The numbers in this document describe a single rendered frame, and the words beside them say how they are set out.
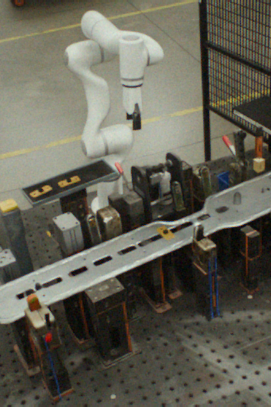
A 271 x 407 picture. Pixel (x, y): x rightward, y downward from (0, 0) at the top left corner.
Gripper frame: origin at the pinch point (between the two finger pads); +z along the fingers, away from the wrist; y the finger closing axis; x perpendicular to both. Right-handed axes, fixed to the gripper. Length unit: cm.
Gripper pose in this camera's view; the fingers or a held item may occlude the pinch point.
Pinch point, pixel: (133, 122)
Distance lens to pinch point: 231.7
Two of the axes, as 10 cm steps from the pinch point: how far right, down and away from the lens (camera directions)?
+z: 0.3, 8.3, 5.6
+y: 2.6, 5.3, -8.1
